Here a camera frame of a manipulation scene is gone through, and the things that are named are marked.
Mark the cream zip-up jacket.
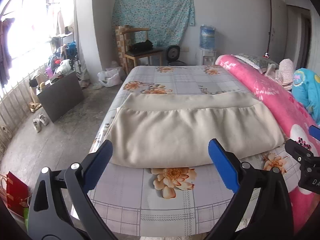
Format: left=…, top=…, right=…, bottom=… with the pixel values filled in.
left=105, top=92, right=284, bottom=168

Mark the pink floral blanket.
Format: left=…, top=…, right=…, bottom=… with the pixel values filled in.
left=215, top=55, right=319, bottom=232

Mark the green paper bag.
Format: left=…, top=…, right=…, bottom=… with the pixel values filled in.
left=23, top=207, right=29, bottom=230

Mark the red paper bag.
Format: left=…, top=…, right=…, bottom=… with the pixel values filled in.
left=6, top=172, right=29, bottom=217

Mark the light blue garment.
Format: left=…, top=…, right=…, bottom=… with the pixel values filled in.
left=292, top=68, right=320, bottom=126

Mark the checked pink white cloth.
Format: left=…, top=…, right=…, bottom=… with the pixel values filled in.
left=265, top=59, right=295, bottom=91

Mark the grey patterned pillow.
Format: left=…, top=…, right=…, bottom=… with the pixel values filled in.
left=234, top=53, right=279, bottom=74

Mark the bed with floral sheet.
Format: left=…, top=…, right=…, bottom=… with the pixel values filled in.
left=88, top=66, right=285, bottom=237

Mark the white shoe left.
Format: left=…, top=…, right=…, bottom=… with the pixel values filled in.
left=33, top=119, right=42, bottom=133

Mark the white shoe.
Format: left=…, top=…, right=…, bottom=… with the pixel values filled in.
left=39, top=114, right=49, bottom=126
left=33, top=119, right=42, bottom=133

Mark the white shoe right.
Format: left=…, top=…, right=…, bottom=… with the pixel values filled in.
left=39, top=114, right=49, bottom=126

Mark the dark grey cabinet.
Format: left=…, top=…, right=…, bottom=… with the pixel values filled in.
left=37, top=72, right=85, bottom=122

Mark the white water dispenser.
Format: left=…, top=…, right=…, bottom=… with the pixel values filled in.
left=196, top=48, right=216, bottom=66

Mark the blue water bottle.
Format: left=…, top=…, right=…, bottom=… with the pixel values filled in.
left=200, top=24, right=215, bottom=50

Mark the white plastic bag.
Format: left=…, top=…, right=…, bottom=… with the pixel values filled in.
left=97, top=67, right=123, bottom=88

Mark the black round fan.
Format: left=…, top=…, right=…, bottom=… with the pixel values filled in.
left=165, top=45, right=187, bottom=66

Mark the wooden chair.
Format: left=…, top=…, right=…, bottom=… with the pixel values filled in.
left=120, top=28, right=163, bottom=74

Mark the black bag on chair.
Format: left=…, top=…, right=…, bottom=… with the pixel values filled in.
left=129, top=40, right=153, bottom=53

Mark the teal floral wall cloth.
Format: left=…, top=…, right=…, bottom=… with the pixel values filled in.
left=112, top=0, right=195, bottom=47

